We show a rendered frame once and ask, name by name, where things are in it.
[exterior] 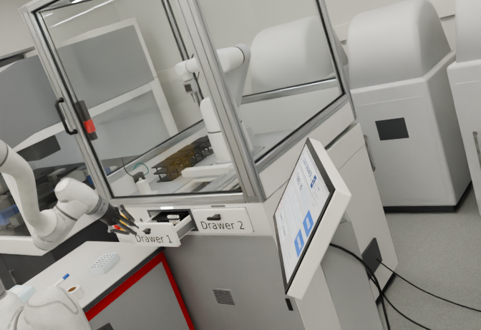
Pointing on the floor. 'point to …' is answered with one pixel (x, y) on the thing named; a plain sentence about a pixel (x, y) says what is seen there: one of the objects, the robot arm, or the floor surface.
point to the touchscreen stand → (349, 282)
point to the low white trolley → (122, 287)
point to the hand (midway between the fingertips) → (137, 231)
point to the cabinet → (259, 265)
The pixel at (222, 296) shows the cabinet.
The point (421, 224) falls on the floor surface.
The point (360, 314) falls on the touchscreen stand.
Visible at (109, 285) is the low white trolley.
